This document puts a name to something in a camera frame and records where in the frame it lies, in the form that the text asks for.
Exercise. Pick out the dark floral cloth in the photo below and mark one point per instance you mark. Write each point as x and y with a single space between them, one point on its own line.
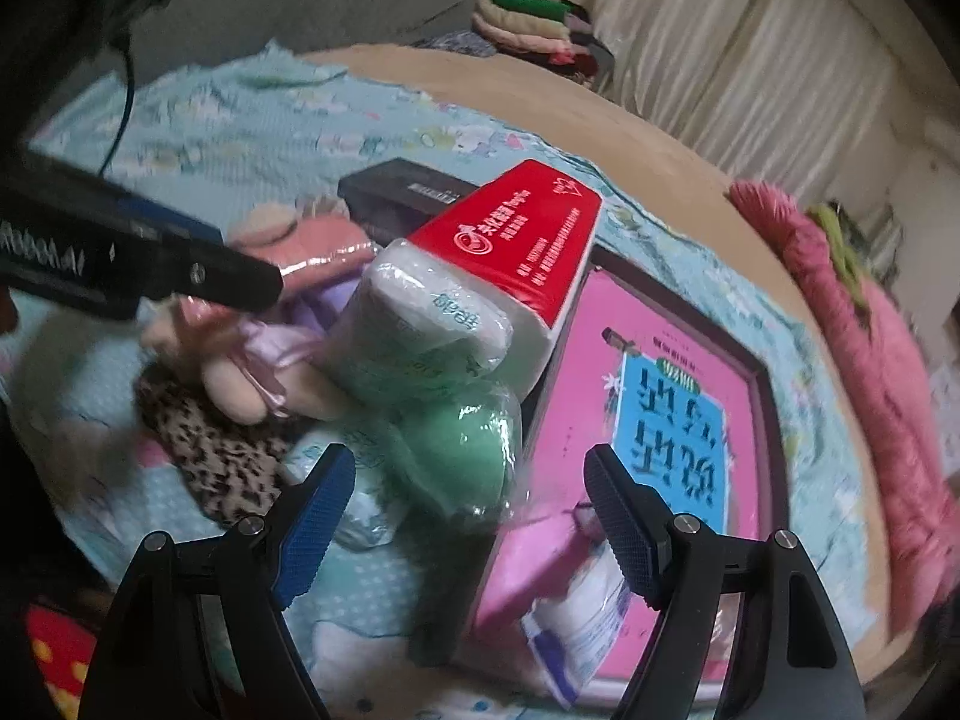
457 41

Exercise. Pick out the pink packet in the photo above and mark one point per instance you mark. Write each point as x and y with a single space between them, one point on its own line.
540 562

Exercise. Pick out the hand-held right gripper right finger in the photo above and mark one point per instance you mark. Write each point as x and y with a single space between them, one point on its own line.
622 532

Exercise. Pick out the leopard print cloth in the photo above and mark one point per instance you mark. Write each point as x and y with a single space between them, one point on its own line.
210 450

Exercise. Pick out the pink quilt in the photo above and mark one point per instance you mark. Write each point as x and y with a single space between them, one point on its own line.
862 360

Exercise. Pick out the teal printed blanket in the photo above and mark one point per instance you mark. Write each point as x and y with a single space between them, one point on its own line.
262 127

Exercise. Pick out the red white tissue pack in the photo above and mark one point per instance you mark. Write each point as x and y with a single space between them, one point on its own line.
510 240

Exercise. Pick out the pink framed puzzle box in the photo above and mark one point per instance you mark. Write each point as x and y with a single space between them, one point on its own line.
765 405

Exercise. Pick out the pink beige plush doll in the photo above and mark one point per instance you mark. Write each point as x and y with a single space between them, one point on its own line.
225 386

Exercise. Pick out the green sponge in plastic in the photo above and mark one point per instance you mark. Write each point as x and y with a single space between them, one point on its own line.
457 457

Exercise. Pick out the white green tissue pack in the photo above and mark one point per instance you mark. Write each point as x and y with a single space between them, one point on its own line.
427 307

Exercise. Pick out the stack of folded clothes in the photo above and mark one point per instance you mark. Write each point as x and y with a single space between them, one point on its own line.
525 26

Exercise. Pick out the black flat box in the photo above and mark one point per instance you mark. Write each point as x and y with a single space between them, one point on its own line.
390 195

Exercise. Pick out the green cloth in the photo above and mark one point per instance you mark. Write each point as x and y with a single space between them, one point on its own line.
844 255

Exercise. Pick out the red polka dot cloth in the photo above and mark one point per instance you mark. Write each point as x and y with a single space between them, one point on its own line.
60 652

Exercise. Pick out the pink picture book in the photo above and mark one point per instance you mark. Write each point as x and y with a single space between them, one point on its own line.
675 337

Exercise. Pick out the white teal tissue packet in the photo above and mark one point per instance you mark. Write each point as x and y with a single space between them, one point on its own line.
367 510

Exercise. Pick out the white striped curtain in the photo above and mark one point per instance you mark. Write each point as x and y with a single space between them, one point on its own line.
750 37

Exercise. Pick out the white blue packet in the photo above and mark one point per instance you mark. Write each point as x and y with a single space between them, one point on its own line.
577 630

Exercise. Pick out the beige bed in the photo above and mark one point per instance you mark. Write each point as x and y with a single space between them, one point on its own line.
675 165

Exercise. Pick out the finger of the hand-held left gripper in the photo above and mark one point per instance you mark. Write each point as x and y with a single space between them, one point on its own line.
172 219
225 277

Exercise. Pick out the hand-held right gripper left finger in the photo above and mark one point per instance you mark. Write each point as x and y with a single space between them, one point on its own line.
319 532

